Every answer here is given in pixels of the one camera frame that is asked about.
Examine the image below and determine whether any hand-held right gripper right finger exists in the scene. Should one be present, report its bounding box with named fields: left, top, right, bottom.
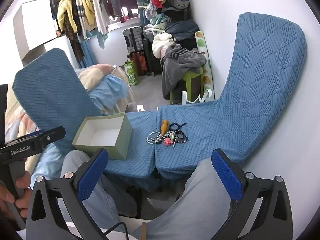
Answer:
left=211, top=148, right=293, bottom=240

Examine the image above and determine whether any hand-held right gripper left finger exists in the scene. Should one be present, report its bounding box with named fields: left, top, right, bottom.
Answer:
left=26, top=148, right=125, bottom=240

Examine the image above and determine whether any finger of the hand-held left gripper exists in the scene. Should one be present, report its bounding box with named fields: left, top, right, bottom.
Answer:
left=30, top=127, right=66, bottom=144

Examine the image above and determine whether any green cardboard box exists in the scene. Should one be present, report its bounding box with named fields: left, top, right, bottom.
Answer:
left=72, top=112, right=133, bottom=160
left=124, top=59, right=139, bottom=86

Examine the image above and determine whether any person's left hand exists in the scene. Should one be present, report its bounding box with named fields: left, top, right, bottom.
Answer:
left=0, top=170, right=32, bottom=215

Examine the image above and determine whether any person's left leg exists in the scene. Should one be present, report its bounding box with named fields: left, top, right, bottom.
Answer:
left=60, top=150, right=138, bottom=232

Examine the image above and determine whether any person's leg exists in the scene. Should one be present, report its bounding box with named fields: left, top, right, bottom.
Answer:
left=60, top=150, right=138, bottom=232
left=132, top=157, right=237, bottom=240

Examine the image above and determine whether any blue textured bed cover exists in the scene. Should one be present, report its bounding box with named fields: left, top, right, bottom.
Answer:
left=12, top=12, right=307, bottom=188

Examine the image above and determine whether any person's right leg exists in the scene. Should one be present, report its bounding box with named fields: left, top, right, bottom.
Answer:
left=132, top=157, right=237, bottom=240

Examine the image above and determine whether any light blue blanket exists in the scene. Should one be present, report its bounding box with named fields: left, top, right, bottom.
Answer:
left=30, top=76, right=136, bottom=180

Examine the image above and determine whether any blue curtain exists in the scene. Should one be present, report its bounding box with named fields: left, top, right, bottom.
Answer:
left=79, top=39, right=97, bottom=68

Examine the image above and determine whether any green plastic stool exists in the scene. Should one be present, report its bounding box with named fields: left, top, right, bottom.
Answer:
left=170, top=66, right=204, bottom=105

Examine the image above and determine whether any red suitcase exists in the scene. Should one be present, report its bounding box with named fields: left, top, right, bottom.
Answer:
left=129, top=52, right=148, bottom=77

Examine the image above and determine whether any white cabinet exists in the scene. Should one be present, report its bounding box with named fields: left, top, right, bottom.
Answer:
left=13, top=0, right=78, bottom=68

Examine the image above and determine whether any black suitcase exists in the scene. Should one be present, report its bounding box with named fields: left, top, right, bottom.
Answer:
left=142, top=37, right=163, bottom=77

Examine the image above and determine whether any grey hard case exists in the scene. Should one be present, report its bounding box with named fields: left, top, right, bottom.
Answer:
left=122, top=26, right=144, bottom=53

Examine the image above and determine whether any grey fleece blanket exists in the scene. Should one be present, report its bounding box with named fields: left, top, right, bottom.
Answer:
left=161, top=44, right=207, bottom=101

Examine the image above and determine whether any row of hanging clothes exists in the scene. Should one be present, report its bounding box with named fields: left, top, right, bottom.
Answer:
left=57, top=0, right=137, bottom=62

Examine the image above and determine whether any cream fleece garment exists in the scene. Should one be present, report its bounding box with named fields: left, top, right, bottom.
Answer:
left=152, top=33, right=175, bottom=61

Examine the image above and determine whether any pile of clothes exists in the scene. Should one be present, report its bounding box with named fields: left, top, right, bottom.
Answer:
left=142, top=0, right=200, bottom=55

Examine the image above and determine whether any black cable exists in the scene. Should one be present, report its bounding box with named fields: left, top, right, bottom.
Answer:
left=104, top=221, right=131, bottom=240

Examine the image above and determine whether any dark bead bracelet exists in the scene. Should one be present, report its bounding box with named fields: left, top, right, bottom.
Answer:
left=175, top=131, right=189, bottom=144

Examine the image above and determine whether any white cord bracelet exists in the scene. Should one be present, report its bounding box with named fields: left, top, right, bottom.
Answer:
left=147, top=131, right=163, bottom=145

